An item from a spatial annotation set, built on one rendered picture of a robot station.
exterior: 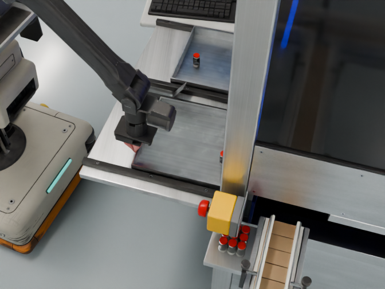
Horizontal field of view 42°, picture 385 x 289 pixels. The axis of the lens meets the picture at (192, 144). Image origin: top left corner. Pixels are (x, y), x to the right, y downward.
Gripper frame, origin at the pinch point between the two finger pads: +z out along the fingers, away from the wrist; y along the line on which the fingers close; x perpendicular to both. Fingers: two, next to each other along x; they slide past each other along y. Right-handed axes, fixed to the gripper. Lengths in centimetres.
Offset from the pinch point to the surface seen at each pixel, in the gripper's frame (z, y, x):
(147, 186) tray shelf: 2.7, 6.4, -8.7
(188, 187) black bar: -0.3, 17.3, -7.2
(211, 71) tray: 1.7, 11.6, 38.3
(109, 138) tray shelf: 4.0, -9.6, 3.6
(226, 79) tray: 1.3, 17.2, 35.9
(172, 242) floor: 91, 10, 18
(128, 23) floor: 96, -61, 153
